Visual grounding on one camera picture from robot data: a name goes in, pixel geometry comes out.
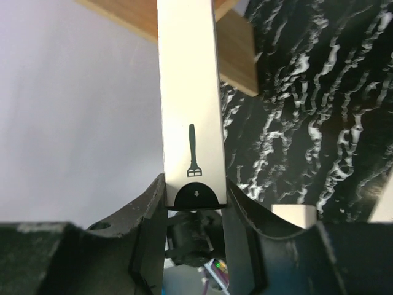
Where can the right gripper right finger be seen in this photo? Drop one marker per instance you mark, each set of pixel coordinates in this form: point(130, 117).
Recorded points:
point(268, 255)

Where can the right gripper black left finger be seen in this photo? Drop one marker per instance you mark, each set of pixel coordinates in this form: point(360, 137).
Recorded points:
point(120, 254)

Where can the white H box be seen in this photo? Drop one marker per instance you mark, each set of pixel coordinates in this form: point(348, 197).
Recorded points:
point(191, 115)
point(301, 215)

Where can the wooden two-tier shelf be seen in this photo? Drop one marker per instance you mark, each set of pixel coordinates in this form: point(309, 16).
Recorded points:
point(235, 35)

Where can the white Harry's box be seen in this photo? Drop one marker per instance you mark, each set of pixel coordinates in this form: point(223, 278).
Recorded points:
point(382, 193)

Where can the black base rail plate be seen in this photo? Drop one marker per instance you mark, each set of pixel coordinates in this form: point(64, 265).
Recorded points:
point(196, 239)

